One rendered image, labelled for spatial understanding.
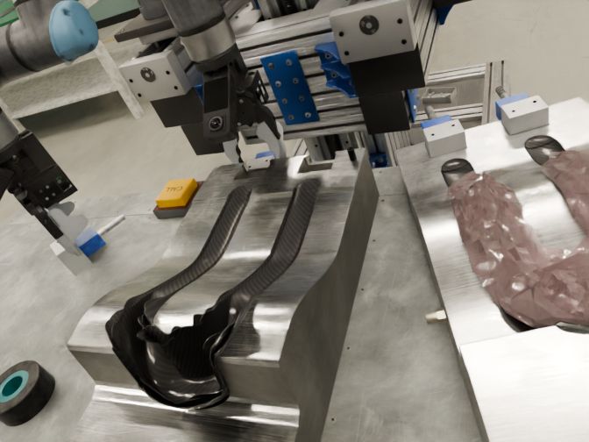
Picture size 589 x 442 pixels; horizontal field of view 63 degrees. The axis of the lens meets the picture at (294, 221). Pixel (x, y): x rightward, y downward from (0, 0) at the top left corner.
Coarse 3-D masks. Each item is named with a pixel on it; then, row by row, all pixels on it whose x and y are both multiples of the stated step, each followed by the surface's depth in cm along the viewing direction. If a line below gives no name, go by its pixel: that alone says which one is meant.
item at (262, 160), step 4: (264, 152) 88; (268, 152) 88; (272, 152) 87; (256, 156) 88; (260, 156) 87; (264, 156) 87; (268, 156) 84; (272, 156) 83; (248, 160) 85; (252, 160) 84; (256, 160) 84; (260, 160) 84; (264, 160) 83; (268, 160) 83; (248, 164) 84; (252, 164) 84; (256, 164) 83; (260, 164) 83; (264, 164) 82; (268, 164) 82; (248, 168) 83; (252, 168) 82
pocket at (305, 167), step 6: (306, 156) 73; (306, 162) 73; (312, 162) 74; (318, 162) 73; (324, 162) 73; (330, 162) 72; (300, 168) 71; (306, 168) 73; (312, 168) 74; (318, 168) 73; (324, 168) 73; (330, 168) 73
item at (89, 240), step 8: (120, 216) 90; (112, 224) 89; (88, 232) 88; (96, 232) 87; (104, 232) 89; (56, 240) 87; (80, 240) 87; (88, 240) 86; (96, 240) 87; (56, 248) 85; (80, 248) 86; (88, 248) 86; (96, 248) 87; (64, 256) 84; (72, 256) 85; (80, 256) 86; (88, 256) 87; (64, 264) 84; (72, 264) 85; (80, 264) 86; (88, 264) 87; (72, 272) 86; (80, 272) 87
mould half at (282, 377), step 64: (256, 192) 70; (320, 192) 65; (192, 256) 65; (256, 256) 60; (320, 256) 56; (192, 320) 48; (256, 320) 45; (320, 320) 50; (128, 384) 53; (256, 384) 45; (320, 384) 50
